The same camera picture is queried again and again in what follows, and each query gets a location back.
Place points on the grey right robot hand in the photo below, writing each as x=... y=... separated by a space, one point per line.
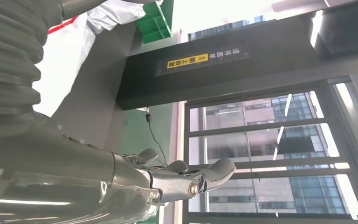
x=58 y=173

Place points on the dark grey scanner platform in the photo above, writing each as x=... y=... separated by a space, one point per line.
x=98 y=92

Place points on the green plastic crate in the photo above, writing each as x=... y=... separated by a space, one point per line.
x=154 y=24

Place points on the ruler label with yellow strip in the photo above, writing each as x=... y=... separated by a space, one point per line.
x=197 y=61

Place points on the dark-framed window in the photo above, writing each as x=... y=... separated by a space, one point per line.
x=259 y=126

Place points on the black scanner column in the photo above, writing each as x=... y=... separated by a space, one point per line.
x=259 y=77

